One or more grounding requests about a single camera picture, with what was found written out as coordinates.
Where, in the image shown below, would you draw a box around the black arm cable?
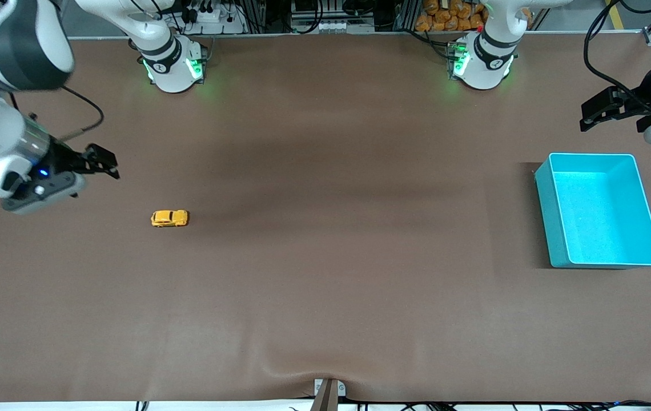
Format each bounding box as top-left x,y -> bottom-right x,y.
584,0 -> 651,115
10,86 -> 105,142

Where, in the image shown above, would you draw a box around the yellow beetle toy car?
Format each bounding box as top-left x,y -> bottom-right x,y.
151,209 -> 189,228

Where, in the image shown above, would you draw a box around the white power strip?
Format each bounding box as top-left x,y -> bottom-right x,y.
186,9 -> 246,34

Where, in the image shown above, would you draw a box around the grey equipment rack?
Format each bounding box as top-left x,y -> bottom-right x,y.
288,0 -> 377,34

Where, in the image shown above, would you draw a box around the metal table clamp bracket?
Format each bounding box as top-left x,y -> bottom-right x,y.
310,378 -> 347,411

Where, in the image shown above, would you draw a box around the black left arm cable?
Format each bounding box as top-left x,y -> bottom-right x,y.
584,0 -> 651,115

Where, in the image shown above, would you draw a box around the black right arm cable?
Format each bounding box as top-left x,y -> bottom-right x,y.
10,86 -> 105,142

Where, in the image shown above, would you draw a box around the brown table mat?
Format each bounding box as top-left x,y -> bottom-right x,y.
0,31 -> 651,403

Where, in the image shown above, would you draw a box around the teal plastic bin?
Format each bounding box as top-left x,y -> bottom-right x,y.
534,152 -> 651,269

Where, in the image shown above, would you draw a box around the orange snack bag pile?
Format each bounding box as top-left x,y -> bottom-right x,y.
415,0 -> 489,32

